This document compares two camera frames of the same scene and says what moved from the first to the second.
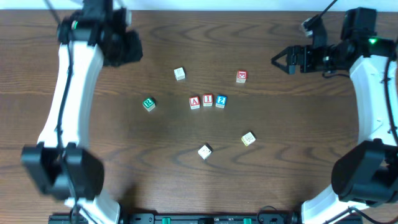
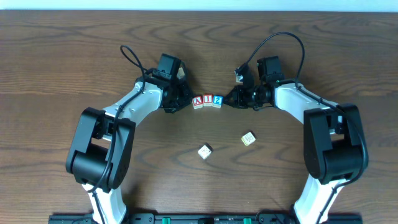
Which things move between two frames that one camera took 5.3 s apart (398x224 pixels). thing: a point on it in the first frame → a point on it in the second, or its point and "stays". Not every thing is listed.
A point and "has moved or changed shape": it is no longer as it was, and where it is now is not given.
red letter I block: x=208 y=100 stays
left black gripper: x=125 y=50 → x=181 y=94
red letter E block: x=242 y=75 stays
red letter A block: x=194 y=102 has moved or changed shape
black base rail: x=204 y=218 stays
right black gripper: x=298 y=59 → x=241 y=96
